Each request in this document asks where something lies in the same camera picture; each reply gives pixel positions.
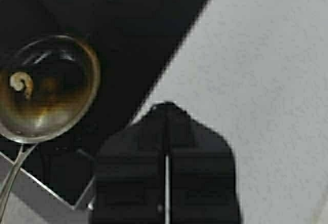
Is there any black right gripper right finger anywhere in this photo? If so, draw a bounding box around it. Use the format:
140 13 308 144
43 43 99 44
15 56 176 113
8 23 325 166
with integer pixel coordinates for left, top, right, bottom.
167 103 242 223

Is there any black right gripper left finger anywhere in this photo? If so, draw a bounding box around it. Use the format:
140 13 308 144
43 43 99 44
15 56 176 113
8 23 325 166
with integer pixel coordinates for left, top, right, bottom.
89 104 167 223

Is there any dark steel frying pan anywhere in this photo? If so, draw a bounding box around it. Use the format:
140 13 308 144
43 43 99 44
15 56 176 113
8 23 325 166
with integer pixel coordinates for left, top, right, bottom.
1 34 101 212

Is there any raw white shrimp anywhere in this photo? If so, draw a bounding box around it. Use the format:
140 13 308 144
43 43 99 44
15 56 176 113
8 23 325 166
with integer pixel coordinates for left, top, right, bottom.
9 71 34 100

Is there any black glass stove cooktop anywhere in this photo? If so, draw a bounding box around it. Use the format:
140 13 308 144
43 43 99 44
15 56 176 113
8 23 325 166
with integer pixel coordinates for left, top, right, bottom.
0 0 226 211

